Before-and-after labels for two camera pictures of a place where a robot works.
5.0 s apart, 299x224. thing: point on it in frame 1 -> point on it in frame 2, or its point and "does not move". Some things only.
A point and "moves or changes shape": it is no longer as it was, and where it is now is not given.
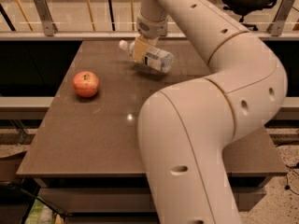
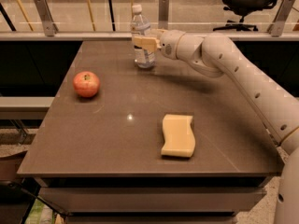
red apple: [86, 84] does not move
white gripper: [151, 27] -> [168, 44]
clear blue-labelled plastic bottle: [156, 58] moves or changes shape
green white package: [40, 214] does not move
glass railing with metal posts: [109, 12] does not move
